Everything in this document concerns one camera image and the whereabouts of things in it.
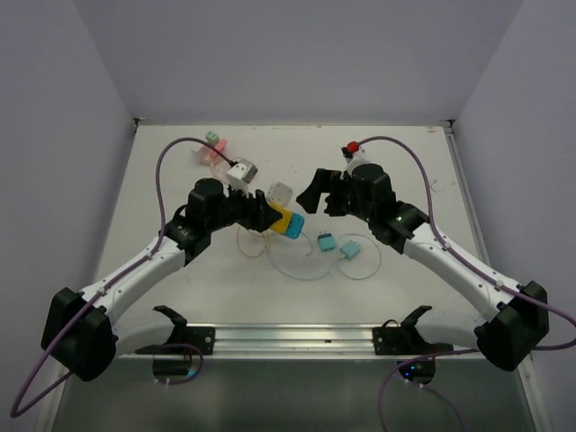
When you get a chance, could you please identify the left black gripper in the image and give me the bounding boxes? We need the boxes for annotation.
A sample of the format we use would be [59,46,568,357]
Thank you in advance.
[206,181,281,232]

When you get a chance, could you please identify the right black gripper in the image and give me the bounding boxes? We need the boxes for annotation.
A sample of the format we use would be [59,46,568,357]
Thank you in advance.
[296,168,374,223]

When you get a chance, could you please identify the yellow cube socket adapter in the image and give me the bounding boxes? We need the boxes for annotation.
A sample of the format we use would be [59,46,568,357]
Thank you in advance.
[269,202,293,235]

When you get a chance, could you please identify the white socket adapter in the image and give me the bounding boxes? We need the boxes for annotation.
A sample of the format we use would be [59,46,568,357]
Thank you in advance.
[266,182,293,207]

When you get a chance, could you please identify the blue power socket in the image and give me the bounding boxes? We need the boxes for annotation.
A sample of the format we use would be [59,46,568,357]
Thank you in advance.
[283,212,305,239]

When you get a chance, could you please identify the light blue cable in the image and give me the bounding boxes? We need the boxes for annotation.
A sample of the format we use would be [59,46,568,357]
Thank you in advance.
[268,232,383,283]

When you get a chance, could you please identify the teal charger plug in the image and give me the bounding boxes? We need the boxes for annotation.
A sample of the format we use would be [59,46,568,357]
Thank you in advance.
[317,232,337,253]

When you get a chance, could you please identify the light blue charger plug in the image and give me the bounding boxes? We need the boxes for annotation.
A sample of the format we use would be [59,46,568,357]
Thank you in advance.
[339,240,361,261]

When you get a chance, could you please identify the pink socket adapter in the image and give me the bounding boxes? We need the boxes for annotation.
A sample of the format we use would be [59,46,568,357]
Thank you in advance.
[192,139,228,166]

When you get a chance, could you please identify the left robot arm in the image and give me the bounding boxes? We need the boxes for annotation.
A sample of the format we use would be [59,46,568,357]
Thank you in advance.
[40,178,283,382]

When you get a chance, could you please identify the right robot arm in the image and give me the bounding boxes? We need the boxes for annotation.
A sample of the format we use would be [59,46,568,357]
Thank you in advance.
[296,163,549,371]

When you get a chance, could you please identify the green plug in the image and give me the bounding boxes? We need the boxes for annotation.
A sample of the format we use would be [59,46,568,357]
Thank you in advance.
[205,130,220,146]

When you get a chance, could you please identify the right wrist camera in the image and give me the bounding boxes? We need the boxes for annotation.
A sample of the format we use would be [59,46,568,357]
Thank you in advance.
[341,141,371,176]

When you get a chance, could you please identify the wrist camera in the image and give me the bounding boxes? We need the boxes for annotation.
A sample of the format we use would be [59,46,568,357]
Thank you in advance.
[341,141,371,176]
[225,158,258,196]

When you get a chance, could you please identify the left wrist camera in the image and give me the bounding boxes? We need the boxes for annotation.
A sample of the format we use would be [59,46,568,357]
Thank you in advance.
[225,158,258,196]

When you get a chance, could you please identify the left black mount plate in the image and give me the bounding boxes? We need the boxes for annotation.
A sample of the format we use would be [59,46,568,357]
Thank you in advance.
[136,326,216,356]

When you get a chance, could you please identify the black mount plate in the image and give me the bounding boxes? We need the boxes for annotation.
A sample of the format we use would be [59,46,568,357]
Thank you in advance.
[136,326,216,356]
[372,319,454,356]

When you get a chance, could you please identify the right black mount plate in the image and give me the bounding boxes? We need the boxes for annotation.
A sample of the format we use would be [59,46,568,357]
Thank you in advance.
[372,319,454,356]

